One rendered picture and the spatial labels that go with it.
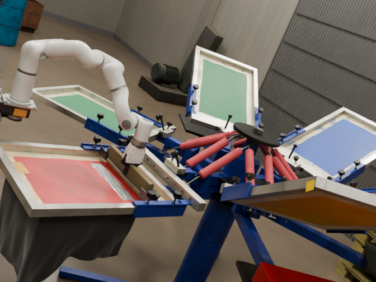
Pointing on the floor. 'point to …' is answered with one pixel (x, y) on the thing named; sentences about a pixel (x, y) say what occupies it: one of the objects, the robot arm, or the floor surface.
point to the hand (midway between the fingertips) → (128, 170)
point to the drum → (11, 20)
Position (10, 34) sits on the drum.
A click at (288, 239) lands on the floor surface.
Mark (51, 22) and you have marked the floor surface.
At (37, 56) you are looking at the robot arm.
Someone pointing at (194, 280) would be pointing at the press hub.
